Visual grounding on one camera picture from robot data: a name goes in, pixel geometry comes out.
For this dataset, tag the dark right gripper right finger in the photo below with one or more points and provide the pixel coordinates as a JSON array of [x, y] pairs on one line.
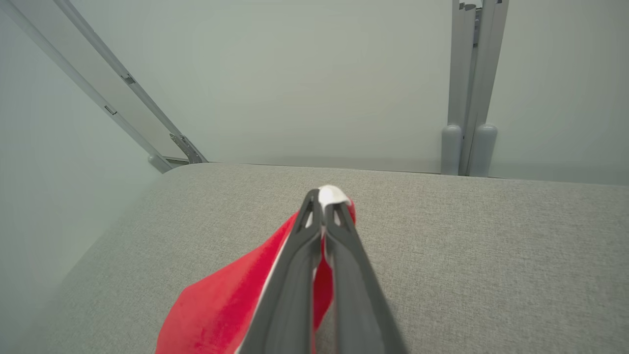
[[358, 305]]

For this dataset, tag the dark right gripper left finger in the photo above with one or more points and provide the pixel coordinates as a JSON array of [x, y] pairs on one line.
[[290, 295]]

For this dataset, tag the red Bulls jersey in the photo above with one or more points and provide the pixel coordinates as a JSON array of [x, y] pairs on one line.
[[221, 305]]

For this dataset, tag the grey partition post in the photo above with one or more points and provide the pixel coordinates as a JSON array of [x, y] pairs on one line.
[[484, 147], [451, 147]]

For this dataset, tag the grey partition frame rail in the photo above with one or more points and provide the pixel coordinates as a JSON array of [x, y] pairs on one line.
[[105, 104], [147, 102]]

